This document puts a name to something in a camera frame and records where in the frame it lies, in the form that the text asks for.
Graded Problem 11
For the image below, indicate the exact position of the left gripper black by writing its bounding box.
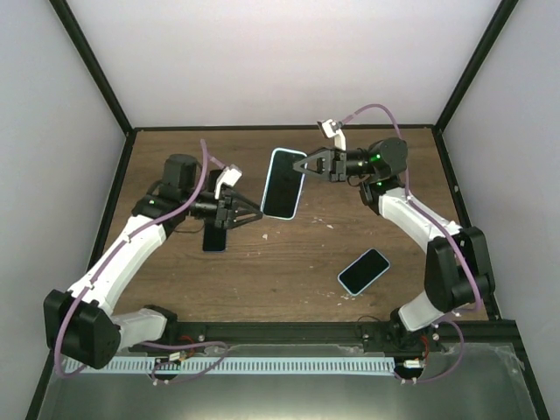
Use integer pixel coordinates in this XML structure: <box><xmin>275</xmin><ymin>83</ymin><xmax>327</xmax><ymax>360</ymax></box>
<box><xmin>182</xmin><ymin>188</ymin><xmax>263</xmax><ymax>230</ymax></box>

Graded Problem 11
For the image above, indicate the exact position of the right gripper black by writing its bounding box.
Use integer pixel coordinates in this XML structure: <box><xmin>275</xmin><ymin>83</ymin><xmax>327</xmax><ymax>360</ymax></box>
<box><xmin>291</xmin><ymin>148</ymin><xmax>376</xmax><ymax>185</ymax></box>

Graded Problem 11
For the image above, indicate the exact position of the blue phone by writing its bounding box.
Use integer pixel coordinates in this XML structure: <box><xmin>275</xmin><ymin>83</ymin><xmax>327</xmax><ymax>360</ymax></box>
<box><xmin>202</xmin><ymin>224</ymin><xmax>228</xmax><ymax>253</ymax></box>

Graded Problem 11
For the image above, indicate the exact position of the black phone case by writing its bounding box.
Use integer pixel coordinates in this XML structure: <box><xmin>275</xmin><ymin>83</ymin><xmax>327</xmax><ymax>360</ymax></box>
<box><xmin>206</xmin><ymin>169</ymin><xmax>224</xmax><ymax>200</ymax></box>

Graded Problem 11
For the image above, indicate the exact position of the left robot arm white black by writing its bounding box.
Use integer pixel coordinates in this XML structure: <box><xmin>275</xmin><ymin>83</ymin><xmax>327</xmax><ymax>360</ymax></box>
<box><xmin>43</xmin><ymin>154</ymin><xmax>263</xmax><ymax>377</ymax></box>

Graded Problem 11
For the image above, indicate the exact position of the metal front plate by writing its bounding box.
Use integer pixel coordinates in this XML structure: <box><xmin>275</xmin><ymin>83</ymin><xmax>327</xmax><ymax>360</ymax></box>
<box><xmin>38</xmin><ymin>344</ymin><xmax>538</xmax><ymax>419</ymax></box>

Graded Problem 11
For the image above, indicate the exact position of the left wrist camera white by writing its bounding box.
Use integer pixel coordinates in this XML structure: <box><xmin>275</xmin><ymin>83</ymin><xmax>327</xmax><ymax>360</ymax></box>
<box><xmin>214</xmin><ymin>164</ymin><xmax>242</xmax><ymax>200</ymax></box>

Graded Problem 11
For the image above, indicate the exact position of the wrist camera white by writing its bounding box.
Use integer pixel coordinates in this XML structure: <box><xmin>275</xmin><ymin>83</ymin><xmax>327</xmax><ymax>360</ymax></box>
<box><xmin>318</xmin><ymin>118</ymin><xmax>347</xmax><ymax>151</ymax></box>
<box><xmin>214</xmin><ymin>164</ymin><xmax>242</xmax><ymax>200</ymax></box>

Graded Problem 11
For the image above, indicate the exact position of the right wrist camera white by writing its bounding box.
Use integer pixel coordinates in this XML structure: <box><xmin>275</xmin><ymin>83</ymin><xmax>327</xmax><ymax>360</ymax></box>
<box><xmin>318</xmin><ymin>118</ymin><xmax>347</xmax><ymax>151</ymax></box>

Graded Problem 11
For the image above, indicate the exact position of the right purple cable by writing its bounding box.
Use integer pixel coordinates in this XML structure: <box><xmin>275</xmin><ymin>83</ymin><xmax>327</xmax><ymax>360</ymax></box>
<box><xmin>340</xmin><ymin>102</ymin><xmax>485</xmax><ymax>385</ymax></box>

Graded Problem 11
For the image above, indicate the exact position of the light-blue slotted cable duct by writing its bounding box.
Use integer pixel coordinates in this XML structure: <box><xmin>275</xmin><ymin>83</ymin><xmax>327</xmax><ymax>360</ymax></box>
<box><xmin>82</xmin><ymin>356</ymin><xmax>396</xmax><ymax>376</ymax></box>

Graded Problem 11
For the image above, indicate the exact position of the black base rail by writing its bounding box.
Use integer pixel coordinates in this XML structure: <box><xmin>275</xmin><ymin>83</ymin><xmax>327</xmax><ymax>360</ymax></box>
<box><xmin>129</xmin><ymin>320</ymin><xmax>517</xmax><ymax>354</ymax></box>

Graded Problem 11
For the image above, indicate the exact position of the black enclosure frame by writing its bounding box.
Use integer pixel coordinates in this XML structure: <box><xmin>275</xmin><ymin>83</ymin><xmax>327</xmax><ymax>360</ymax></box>
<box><xmin>24</xmin><ymin>0</ymin><xmax>550</xmax><ymax>420</ymax></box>

